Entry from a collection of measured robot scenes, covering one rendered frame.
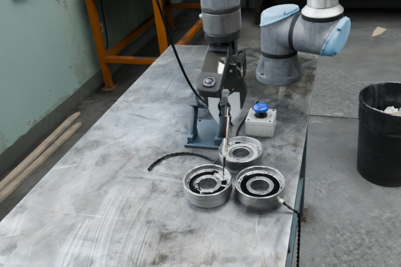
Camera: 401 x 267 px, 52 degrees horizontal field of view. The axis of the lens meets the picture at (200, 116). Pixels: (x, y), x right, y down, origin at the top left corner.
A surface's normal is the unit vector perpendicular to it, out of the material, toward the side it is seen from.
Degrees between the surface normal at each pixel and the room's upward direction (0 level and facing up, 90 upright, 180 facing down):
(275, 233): 0
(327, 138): 0
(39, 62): 90
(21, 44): 90
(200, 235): 0
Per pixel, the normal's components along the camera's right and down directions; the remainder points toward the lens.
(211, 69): -0.17, -0.50
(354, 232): -0.09, -0.86
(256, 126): -0.29, 0.51
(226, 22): 0.18, 0.48
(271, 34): -0.61, 0.45
